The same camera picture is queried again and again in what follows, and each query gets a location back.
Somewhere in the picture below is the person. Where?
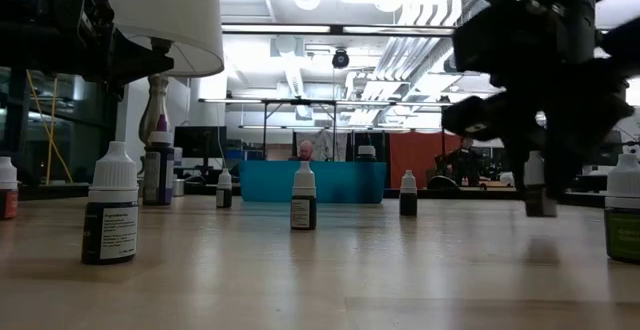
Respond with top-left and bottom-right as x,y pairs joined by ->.
434,137 -> 494,189
287,139 -> 326,164

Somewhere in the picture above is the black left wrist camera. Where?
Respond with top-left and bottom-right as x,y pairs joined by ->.
52,0 -> 116,34

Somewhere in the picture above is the black hanging dome camera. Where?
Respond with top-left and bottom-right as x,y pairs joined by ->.
331,48 -> 351,70

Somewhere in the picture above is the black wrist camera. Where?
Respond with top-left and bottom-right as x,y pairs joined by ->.
52,0 -> 116,34
440,94 -> 506,142

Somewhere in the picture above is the large bottle violet nozzle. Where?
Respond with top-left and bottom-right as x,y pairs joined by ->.
142,113 -> 176,207

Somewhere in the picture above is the small red dropper bottle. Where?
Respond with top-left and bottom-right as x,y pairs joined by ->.
0,156 -> 20,221

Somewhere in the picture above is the yellow extension cord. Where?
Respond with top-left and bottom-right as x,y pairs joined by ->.
25,69 -> 75,185

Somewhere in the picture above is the black office chair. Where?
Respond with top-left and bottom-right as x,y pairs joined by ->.
426,173 -> 464,191

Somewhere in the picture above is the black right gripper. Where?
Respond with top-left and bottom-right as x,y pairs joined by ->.
492,62 -> 635,202

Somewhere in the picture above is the blue plastic bin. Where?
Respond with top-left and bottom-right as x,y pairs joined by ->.
238,159 -> 388,205

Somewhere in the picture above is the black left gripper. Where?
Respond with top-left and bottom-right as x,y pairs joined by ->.
49,25 -> 175,101

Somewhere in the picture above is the orange partition wall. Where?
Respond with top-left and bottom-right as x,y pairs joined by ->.
388,130 -> 469,190

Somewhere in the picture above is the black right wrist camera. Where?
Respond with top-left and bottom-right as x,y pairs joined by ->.
440,94 -> 506,142

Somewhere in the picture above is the silver lamp white shade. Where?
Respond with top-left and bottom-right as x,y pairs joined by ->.
98,0 -> 225,199

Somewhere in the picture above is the small green dropper bottle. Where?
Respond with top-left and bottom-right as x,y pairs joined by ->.
603,152 -> 640,265

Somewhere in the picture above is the black computer monitor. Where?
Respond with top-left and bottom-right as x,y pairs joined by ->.
173,125 -> 228,160

